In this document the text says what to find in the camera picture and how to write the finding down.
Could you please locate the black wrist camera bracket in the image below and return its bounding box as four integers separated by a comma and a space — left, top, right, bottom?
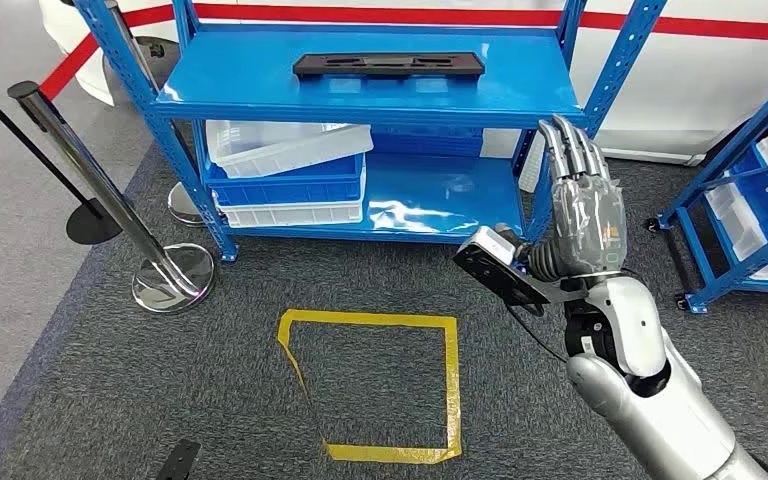
452, 246, 591, 318

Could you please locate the white car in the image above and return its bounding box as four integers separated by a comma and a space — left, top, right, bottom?
38, 0, 768, 167

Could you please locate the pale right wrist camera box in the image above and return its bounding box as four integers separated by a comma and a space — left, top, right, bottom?
466, 225, 519, 268

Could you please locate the black plastic panel part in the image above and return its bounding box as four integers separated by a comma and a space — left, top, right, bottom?
292, 51, 486, 82

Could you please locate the black perforated bracket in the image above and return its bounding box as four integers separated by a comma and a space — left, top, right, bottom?
155, 438, 203, 480

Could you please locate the black stanchion post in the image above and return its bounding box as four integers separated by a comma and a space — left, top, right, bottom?
0, 68, 124, 246

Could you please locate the blue metal shelf rack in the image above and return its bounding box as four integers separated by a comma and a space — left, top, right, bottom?
72, 0, 669, 263

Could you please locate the red barrier belt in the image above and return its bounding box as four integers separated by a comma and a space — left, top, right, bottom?
38, 3, 768, 102

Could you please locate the blue shelf rack on casters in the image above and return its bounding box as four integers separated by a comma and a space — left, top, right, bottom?
645, 59, 768, 316

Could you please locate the thin black camera cable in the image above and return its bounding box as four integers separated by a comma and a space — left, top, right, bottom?
504, 301, 569, 366

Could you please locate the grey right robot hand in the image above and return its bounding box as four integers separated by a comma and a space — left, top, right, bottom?
528, 114, 629, 283

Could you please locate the chrome stanchion post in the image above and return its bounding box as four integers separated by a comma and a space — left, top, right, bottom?
7, 80, 216, 315
95, 0, 212, 228

